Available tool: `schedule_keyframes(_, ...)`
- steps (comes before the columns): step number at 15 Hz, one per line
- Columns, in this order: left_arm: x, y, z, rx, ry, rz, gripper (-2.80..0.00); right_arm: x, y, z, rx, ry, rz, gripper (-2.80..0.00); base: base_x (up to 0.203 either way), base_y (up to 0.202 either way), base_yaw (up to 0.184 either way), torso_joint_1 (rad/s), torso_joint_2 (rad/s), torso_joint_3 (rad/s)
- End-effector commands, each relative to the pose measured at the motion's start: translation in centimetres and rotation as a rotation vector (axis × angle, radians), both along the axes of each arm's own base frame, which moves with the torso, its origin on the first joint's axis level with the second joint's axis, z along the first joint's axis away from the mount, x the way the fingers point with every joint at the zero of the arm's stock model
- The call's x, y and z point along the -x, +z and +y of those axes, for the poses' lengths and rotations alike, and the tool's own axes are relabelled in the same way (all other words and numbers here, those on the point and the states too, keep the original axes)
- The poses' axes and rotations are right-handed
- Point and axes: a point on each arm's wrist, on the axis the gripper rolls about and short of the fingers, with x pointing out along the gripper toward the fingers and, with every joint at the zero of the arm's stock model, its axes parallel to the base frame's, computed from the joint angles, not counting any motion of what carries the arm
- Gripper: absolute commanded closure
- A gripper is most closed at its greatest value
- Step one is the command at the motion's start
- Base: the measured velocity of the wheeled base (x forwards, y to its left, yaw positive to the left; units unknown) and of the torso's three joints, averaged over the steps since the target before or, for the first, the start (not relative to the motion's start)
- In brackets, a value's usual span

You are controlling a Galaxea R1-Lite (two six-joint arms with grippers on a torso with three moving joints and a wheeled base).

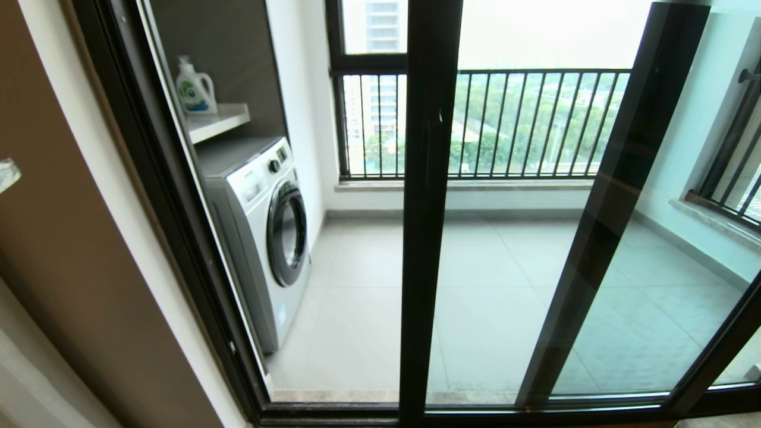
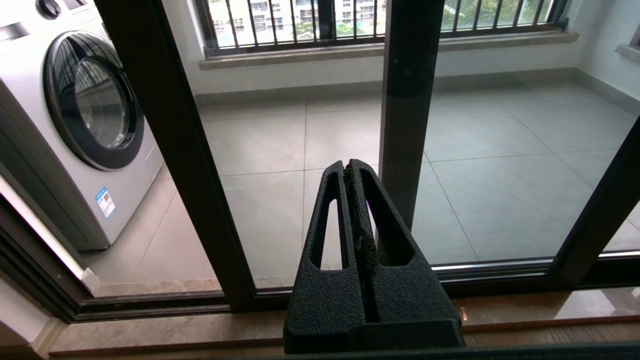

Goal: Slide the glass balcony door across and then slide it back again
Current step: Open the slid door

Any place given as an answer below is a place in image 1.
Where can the distant high-rise building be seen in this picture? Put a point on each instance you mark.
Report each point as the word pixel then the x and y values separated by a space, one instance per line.
pixel 383 24

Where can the silver front-loading washing machine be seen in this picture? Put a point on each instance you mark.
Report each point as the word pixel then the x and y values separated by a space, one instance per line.
pixel 250 249

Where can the long stone window sill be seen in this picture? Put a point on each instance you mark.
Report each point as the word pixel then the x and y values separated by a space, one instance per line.
pixel 505 184

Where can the short black metal window railing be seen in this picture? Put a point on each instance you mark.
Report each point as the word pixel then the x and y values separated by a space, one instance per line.
pixel 722 208

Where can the long black metal window railing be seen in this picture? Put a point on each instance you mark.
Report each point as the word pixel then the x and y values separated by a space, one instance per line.
pixel 535 71

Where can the black framed sliding glass door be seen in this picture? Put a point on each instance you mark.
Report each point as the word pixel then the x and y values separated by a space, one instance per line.
pixel 615 178
pixel 428 238

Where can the short stone window sill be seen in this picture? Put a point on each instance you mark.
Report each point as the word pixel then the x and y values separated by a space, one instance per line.
pixel 713 219

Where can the white detergent bottle green label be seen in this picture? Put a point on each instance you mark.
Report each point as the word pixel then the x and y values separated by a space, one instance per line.
pixel 195 89

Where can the black window frame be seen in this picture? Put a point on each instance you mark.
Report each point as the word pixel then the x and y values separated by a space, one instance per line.
pixel 368 61

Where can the white wall shelf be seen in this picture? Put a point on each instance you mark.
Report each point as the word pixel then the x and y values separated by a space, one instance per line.
pixel 215 122

